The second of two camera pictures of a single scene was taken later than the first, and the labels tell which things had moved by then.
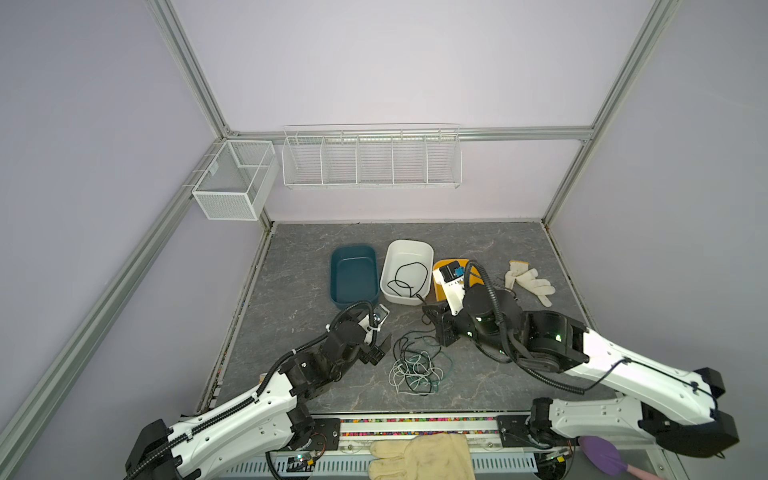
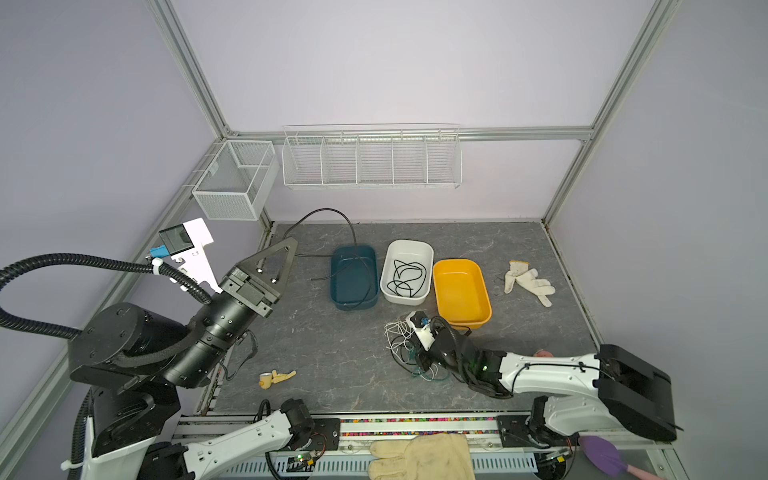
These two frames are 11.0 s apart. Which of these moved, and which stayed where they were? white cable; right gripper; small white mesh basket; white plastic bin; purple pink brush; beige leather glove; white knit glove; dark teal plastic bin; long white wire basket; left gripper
Moved: right gripper; white cable; left gripper
Stayed: small white mesh basket; long white wire basket; purple pink brush; beige leather glove; white plastic bin; dark teal plastic bin; white knit glove
